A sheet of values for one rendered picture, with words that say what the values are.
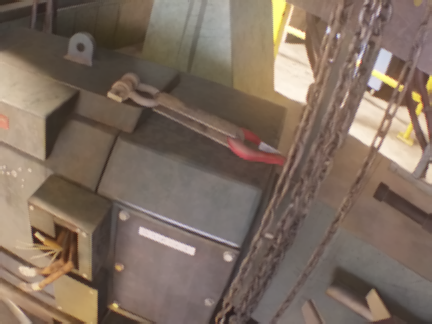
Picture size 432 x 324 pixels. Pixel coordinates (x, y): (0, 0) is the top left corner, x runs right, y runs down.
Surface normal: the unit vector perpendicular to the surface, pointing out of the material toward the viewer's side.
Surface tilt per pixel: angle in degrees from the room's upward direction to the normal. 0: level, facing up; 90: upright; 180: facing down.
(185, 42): 90
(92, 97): 48
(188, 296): 90
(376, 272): 90
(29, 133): 90
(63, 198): 0
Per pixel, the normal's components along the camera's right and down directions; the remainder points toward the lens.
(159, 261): -0.29, 0.51
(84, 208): 0.22, -0.79
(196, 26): -0.59, 0.36
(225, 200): -0.05, -0.21
